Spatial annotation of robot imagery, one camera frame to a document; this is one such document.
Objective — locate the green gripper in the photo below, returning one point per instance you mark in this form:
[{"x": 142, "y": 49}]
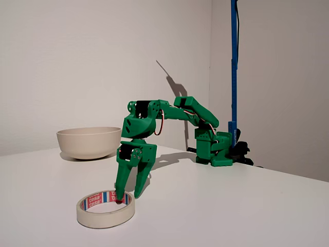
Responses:
[{"x": 147, "y": 154}]

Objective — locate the beige masking tape roll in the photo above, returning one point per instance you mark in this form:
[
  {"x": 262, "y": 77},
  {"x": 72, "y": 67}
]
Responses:
[{"x": 102, "y": 221}]

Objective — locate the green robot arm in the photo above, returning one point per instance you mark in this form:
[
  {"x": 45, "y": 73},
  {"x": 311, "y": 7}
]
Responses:
[{"x": 174, "y": 113}]

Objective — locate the beige round bowl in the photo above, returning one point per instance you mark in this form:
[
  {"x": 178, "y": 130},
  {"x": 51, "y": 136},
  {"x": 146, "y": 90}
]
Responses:
[{"x": 87, "y": 144}]

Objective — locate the small black base clamp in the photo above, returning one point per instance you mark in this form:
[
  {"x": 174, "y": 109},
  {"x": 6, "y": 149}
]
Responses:
[{"x": 191, "y": 149}]

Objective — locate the black camera pole clamp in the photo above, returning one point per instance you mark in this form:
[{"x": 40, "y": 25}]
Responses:
[{"x": 241, "y": 150}]

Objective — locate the blue camera pole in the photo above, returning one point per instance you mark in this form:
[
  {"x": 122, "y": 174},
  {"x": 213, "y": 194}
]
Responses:
[{"x": 234, "y": 51}]

